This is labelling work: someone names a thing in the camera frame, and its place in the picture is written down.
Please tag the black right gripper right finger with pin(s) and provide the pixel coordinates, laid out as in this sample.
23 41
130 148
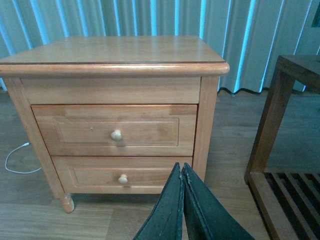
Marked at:
205 216

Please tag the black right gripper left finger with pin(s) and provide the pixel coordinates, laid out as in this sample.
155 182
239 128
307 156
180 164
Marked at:
166 219

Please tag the wooden drawer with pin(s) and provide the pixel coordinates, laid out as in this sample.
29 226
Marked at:
115 175
117 130

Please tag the dark wooden side table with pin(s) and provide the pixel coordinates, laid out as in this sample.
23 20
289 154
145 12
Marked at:
283 171

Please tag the wooden nightstand cabinet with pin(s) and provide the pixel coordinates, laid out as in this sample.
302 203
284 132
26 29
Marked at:
115 70

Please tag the pale pleated curtain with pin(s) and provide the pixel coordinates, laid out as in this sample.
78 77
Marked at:
248 34

